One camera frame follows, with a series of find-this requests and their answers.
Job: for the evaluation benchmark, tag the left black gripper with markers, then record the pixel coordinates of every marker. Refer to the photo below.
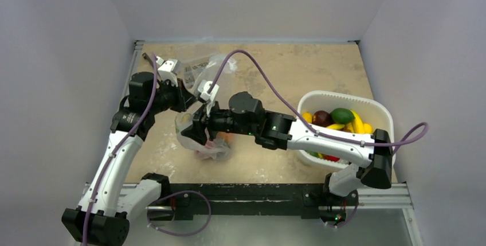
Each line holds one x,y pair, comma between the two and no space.
184,98

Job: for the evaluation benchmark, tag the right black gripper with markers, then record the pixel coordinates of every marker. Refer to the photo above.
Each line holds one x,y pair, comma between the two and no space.
204,123

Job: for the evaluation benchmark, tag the clear plastic bag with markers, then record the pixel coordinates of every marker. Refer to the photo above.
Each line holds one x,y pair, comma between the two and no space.
220,74

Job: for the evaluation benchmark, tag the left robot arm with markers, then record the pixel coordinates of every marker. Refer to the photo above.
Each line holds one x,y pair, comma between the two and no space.
103,216

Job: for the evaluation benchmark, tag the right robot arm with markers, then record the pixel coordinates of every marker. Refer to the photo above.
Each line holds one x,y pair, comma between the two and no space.
370,155

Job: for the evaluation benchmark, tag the orange fake fruit in bag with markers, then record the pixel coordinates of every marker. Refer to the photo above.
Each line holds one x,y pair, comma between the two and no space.
227,137

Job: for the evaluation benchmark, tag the yellow fake lemon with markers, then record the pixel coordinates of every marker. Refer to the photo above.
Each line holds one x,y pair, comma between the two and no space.
308,117

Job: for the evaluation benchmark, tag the dark red fake fruit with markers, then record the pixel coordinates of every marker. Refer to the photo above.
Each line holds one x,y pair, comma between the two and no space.
322,118

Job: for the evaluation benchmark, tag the dark green fake avocado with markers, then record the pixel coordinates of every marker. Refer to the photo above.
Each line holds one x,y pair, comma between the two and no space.
342,116

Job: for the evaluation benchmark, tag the yellow fake banana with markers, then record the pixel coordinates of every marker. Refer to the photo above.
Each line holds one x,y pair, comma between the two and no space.
356,126

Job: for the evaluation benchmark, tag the clear plastic screw box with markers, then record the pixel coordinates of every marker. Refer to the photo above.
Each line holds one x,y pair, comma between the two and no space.
194,58

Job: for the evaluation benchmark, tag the black metal T-wrench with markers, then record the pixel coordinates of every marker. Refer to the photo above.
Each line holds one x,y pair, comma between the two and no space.
147,58

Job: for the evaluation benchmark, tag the red apple in basket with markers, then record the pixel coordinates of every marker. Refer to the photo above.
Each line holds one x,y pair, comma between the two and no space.
331,158

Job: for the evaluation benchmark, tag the white plastic basket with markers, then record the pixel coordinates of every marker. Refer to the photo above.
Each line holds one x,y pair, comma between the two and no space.
370,111

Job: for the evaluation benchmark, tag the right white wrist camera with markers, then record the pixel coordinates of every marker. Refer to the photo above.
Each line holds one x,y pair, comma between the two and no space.
206,91

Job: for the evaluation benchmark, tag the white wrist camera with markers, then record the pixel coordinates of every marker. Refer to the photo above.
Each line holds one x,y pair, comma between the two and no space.
206,91
168,70

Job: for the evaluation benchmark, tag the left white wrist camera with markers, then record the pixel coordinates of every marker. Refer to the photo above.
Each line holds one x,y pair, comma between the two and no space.
168,70

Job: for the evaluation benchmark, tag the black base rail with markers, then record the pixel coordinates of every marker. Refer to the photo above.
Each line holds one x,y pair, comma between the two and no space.
304,200

